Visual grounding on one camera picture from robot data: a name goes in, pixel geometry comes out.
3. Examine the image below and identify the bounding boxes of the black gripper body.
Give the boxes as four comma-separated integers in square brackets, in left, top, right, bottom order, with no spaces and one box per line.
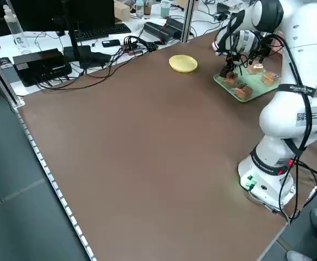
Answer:
[227,51,245,67]
[257,36,272,59]

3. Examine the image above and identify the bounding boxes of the bread pack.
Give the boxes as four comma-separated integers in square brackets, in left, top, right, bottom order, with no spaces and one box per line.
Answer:
[234,83,254,99]
[261,71,280,85]
[246,61,265,74]
[222,71,239,85]

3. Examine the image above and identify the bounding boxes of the green rectangular tray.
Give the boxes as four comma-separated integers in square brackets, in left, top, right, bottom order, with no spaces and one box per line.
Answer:
[213,64,281,103]

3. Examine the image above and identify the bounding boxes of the yellow round plate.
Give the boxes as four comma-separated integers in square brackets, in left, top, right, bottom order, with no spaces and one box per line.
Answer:
[169,54,198,73]

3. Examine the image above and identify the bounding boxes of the black power adapter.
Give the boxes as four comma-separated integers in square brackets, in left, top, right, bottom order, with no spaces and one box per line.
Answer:
[215,4,237,22]

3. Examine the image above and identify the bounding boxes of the black power supply brick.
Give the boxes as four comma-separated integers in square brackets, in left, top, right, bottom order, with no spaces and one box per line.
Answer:
[144,21,177,44]
[165,16,185,38]

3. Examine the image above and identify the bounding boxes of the pale green mug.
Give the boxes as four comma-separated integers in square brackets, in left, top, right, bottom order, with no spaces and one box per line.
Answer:
[160,0,172,17]

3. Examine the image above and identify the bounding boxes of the white desk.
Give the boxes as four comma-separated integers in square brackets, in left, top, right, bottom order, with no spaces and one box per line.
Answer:
[0,0,259,97]

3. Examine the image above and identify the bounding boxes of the black phone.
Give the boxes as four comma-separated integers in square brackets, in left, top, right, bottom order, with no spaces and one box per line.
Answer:
[101,39,120,48]

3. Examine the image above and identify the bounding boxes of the brown cardboard box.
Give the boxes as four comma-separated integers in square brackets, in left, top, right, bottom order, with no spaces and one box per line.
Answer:
[114,1,131,21]

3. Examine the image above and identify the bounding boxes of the black keyboard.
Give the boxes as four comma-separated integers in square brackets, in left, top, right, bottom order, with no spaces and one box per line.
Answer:
[73,23,132,42]

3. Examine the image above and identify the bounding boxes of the black monitor stand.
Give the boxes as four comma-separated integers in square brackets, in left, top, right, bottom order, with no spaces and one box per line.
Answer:
[61,0,92,69]

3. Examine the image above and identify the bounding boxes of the black box device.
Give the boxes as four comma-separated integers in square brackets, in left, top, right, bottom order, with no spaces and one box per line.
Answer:
[13,48,72,88]

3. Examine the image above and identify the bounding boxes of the black computer monitor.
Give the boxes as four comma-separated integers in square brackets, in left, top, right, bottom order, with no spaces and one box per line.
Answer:
[10,0,116,33]

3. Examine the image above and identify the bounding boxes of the clear plastic bottle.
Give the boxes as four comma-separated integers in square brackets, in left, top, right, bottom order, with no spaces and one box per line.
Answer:
[3,4,30,54]

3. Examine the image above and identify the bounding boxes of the small black device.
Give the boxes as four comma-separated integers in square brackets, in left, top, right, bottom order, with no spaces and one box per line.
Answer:
[0,56,14,69]

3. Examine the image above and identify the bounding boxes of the aluminium camera post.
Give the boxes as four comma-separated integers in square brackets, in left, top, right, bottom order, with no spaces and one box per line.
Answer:
[179,0,195,44]

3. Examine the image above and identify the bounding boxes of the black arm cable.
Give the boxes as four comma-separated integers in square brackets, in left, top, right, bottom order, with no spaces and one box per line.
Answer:
[261,31,317,221]

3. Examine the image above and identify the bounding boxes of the tangled black desk cables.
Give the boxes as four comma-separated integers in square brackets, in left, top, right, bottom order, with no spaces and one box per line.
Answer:
[35,35,159,92]

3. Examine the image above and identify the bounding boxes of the aluminium table edge rail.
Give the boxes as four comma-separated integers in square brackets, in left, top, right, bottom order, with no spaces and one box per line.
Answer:
[13,105,97,261]

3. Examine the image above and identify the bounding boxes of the aluminium frame post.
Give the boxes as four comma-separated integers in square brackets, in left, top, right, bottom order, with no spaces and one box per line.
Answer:
[0,43,26,108]

